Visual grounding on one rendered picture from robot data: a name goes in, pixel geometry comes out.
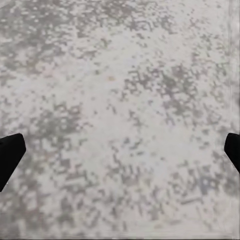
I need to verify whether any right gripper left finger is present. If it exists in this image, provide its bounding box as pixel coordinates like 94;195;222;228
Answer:
0;133;26;193

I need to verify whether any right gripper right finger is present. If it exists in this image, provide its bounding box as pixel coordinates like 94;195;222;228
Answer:
224;133;240;173

